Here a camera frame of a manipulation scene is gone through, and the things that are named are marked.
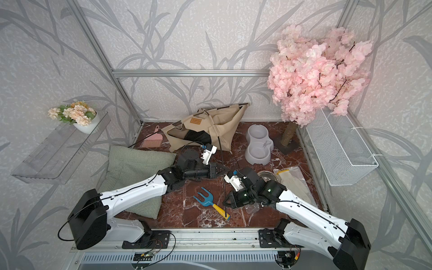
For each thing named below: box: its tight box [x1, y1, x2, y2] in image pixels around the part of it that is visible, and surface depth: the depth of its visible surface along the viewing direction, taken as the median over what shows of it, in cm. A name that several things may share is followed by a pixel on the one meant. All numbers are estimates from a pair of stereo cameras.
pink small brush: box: [141, 124, 164, 148], surface depth 110 cm
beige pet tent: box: [160, 102, 250, 153], surface depth 89 cm
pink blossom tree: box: [267, 24, 374, 147], surface depth 68 cm
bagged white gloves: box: [273, 165, 318, 207], surface depth 96 cm
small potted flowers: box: [47, 100, 99, 134], surface depth 64 cm
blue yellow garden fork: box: [193, 186, 231, 221], surface depth 86 cm
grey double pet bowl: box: [244, 124, 274, 166], surface depth 106 cm
